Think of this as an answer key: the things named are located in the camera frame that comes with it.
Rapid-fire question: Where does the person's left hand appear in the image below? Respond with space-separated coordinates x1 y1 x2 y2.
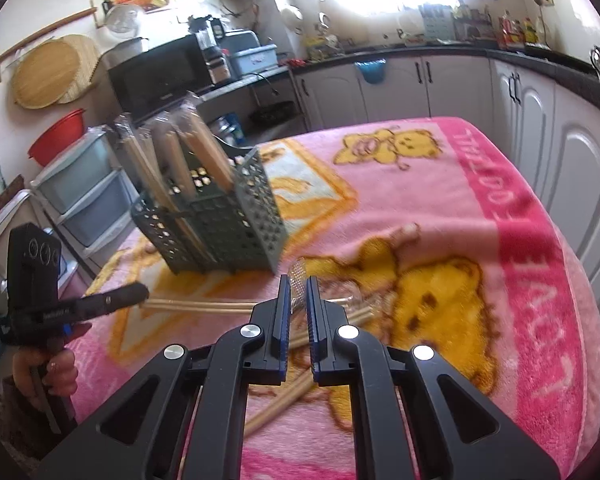
12 347 80 413

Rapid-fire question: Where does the round bamboo tray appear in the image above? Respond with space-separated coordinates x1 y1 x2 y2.
11 34 101 110

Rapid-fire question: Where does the red plastic basin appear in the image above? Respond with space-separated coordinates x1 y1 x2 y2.
27 108 87 167

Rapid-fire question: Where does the green perforated utensil basket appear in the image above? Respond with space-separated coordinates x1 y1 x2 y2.
130 147 288 276

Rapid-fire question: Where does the long wooden stick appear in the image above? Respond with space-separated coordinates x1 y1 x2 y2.
0 7 96 78

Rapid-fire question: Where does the pale blue plastic crate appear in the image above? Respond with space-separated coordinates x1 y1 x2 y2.
229 44 278 78

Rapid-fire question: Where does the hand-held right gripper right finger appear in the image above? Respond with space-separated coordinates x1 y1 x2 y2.
305 275 561 480

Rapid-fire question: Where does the chopsticks packet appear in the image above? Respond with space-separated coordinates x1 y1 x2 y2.
140 299 257 315
172 92 237 194
114 114 216 271
147 117 197 197

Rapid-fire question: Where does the wooden chopstick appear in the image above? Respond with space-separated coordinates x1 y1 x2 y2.
242 367 315 443

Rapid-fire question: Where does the person's left forearm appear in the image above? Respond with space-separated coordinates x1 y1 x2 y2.
0 380 78 461

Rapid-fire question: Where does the black blender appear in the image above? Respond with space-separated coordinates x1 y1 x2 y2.
187 14 231 86

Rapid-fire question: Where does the black microwave oven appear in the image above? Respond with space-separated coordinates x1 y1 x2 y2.
107 35 216 118

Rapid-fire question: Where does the dark kitchen countertop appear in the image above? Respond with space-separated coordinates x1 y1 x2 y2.
200 44 600 103

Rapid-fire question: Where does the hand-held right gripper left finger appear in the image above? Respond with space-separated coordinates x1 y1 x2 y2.
39 274 292 480

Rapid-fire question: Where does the food wall poster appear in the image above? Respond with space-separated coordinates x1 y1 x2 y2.
89 0 175 28

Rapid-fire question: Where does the white rice cooker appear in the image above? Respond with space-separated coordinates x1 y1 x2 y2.
280 5 305 36

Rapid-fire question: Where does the clear plastic utensil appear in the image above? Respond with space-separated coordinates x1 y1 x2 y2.
286 257 381 321

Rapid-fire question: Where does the pale dish rack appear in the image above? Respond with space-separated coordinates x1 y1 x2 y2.
419 4 456 43

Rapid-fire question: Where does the row of condiment bottles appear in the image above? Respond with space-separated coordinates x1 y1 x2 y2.
497 10 551 51

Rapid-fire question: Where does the blue plastic bowl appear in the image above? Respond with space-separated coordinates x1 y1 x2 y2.
354 59 387 85

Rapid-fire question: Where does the printed pink blanket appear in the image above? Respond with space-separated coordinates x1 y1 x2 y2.
65 116 600 480

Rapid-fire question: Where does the white plastic drawer unit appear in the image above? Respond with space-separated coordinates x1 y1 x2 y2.
30 127 146 261

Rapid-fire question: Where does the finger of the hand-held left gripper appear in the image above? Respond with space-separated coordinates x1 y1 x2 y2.
79 282 150 317

